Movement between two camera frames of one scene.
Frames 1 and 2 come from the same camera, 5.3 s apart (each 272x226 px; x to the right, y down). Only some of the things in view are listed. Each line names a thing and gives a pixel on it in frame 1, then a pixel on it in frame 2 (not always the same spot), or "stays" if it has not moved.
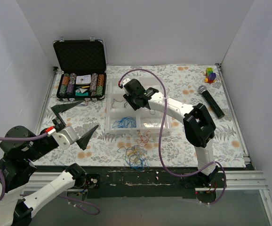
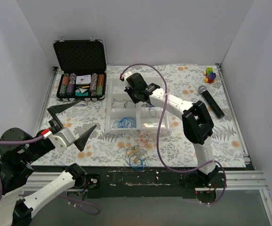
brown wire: (124, 105) stays
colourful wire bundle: (135, 157) stays
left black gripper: (62, 125) stays
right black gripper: (128, 103) -> (131, 92)
